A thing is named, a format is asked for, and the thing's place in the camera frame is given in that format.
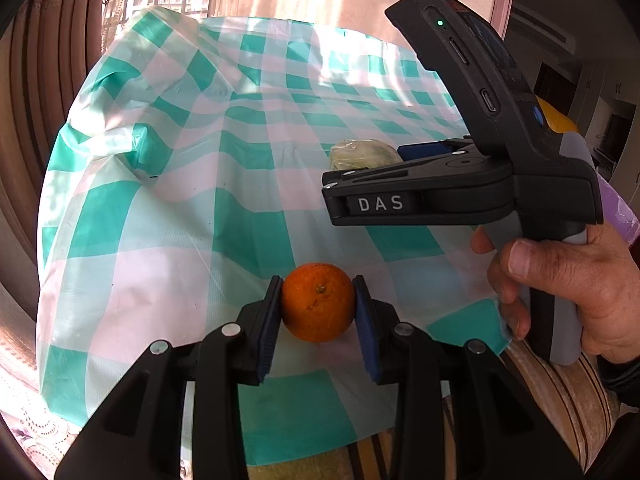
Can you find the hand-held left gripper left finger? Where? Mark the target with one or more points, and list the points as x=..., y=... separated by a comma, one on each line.
x=267, y=332

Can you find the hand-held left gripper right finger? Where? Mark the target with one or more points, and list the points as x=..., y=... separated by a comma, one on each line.
x=367, y=332

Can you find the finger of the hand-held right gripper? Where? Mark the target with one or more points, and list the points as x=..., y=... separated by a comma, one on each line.
x=440, y=195
x=422, y=150

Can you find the orange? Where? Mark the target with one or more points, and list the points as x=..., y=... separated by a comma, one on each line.
x=316, y=302

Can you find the plastic-wrapped yellow-green vegetable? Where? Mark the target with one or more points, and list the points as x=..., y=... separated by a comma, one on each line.
x=360, y=155

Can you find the person's right hand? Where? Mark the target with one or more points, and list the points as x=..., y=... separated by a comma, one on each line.
x=615, y=310

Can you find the yellow round object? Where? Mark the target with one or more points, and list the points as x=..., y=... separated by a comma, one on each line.
x=555, y=117

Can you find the white air conditioner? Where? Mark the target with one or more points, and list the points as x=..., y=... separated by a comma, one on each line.
x=542, y=27

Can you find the dark television screen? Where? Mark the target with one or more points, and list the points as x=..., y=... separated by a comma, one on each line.
x=617, y=134

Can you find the teal checked tablecloth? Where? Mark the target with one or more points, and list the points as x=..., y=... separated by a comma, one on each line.
x=175, y=210

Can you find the barred window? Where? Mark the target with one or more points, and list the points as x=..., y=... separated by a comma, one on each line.
x=150, y=4

